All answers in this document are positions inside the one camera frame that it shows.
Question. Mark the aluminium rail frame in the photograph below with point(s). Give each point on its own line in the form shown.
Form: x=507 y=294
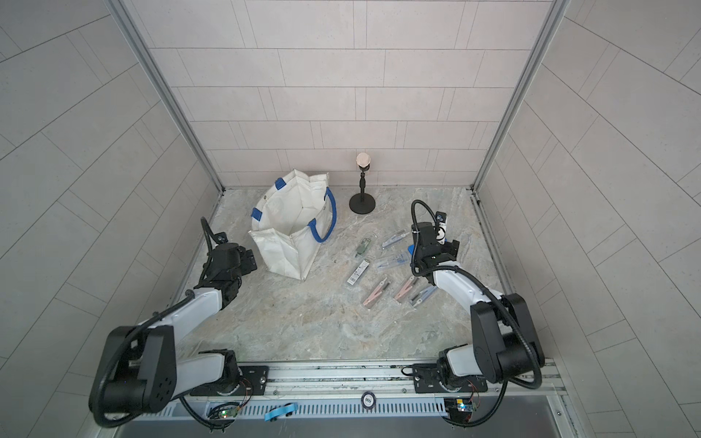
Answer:
x=333 y=389

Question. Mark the pink compass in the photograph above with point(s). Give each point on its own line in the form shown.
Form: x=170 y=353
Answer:
x=377 y=292

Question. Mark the blue tape strip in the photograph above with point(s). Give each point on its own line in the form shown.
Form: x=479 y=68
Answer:
x=284 y=411

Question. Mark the white canvas bag blue handles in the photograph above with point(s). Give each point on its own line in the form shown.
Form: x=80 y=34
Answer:
x=291 y=222

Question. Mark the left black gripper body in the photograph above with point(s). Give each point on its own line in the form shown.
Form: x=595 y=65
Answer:
x=245 y=266

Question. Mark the clear pencil lead tube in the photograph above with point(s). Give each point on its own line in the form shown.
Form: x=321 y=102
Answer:
x=423 y=296

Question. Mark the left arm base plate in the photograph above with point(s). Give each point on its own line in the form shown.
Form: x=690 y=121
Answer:
x=250 y=381

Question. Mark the black stand with round head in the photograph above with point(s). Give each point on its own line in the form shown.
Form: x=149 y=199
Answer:
x=362 y=203

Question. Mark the green circuit board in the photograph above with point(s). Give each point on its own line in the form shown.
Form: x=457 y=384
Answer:
x=224 y=412
x=459 y=410

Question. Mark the left green circuit board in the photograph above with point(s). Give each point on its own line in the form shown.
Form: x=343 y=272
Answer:
x=224 y=412

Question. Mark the right green circuit board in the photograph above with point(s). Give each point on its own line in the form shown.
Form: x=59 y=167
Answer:
x=459 y=410

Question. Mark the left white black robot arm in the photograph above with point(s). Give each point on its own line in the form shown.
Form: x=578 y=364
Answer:
x=139 y=372

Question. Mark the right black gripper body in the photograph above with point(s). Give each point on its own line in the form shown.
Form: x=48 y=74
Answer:
x=450 y=251

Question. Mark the black white lead box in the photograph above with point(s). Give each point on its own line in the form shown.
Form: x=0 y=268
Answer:
x=358 y=272

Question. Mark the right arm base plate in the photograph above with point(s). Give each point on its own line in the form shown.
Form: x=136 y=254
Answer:
x=427 y=378

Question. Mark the round black white sticker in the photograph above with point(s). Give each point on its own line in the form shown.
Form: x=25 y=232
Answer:
x=368 y=401

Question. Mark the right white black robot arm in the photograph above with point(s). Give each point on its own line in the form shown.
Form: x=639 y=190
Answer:
x=504 y=346

